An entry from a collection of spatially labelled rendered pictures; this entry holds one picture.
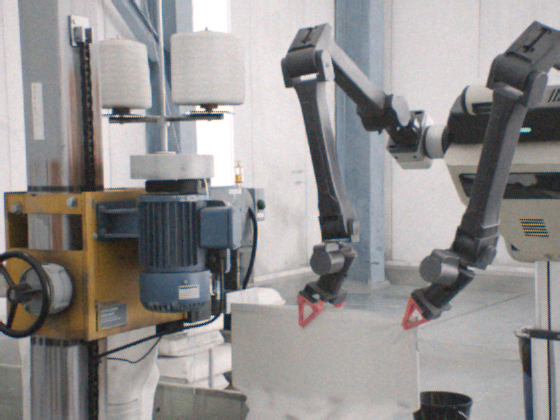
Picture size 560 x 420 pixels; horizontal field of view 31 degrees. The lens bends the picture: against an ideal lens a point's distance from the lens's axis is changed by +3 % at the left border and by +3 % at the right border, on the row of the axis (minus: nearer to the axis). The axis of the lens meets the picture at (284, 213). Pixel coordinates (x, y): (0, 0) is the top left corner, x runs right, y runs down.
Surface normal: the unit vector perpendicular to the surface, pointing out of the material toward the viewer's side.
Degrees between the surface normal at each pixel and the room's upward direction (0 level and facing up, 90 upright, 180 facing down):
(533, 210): 130
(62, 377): 90
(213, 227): 90
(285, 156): 90
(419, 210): 90
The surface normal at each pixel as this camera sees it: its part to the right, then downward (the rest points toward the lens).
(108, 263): 0.84, 0.01
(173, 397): -0.54, 0.05
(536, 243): -0.44, 0.68
